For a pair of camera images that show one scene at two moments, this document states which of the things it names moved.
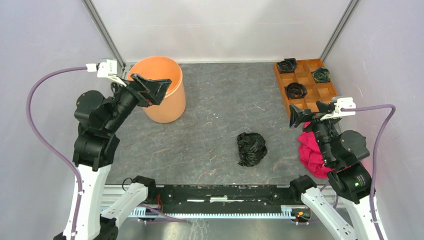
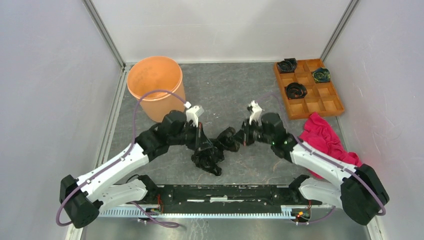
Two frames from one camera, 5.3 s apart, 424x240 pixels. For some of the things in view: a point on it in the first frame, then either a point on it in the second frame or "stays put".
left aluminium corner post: x=107 y=36 stays put
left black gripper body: x=127 y=99 → x=192 y=135
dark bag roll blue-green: x=321 y=75 stays put
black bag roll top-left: x=288 y=65 stays put
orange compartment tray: x=316 y=91 stays put
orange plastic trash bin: x=172 y=106 stays put
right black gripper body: x=322 y=129 → x=251 y=132
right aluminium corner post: x=347 y=16 stays put
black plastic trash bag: x=251 y=148 → x=209 y=158
